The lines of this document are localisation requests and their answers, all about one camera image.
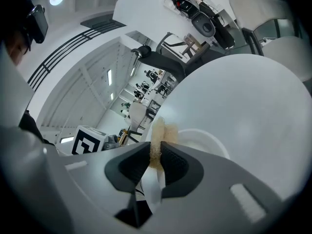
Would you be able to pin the black ceiling grille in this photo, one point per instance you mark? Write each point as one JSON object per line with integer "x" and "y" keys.
{"x": 73, "y": 43}

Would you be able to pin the black office chair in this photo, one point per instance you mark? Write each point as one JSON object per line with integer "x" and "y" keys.
{"x": 165, "y": 64}

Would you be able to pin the yellow sponge cloth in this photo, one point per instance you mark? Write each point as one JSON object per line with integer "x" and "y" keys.
{"x": 165, "y": 133}

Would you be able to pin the round white table gold legs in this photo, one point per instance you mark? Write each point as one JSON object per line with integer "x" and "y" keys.
{"x": 243, "y": 94}

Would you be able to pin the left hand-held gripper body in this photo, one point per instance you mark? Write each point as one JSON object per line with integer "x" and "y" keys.
{"x": 85, "y": 142}

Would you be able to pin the black head-mounted camera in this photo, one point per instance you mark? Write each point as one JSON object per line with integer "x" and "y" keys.
{"x": 37, "y": 23}

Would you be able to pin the grey oval pack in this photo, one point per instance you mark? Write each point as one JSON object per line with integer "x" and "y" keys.
{"x": 203, "y": 24}

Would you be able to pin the person's face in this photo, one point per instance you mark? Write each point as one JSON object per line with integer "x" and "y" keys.
{"x": 17, "y": 50}

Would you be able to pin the light wooden stool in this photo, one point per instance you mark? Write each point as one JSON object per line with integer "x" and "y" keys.
{"x": 192, "y": 45}

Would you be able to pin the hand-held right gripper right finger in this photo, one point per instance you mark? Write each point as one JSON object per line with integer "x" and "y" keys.
{"x": 207, "y": 179}

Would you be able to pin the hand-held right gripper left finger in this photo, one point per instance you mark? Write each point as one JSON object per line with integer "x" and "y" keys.
{"x": 97, "y": 174}

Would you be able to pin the person's black printed shirt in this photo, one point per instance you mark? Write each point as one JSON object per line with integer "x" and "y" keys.
{"x": 29, "y": 127}

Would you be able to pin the white wall shelf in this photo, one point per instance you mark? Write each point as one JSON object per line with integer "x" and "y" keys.
{"x": 170, "y": 4}

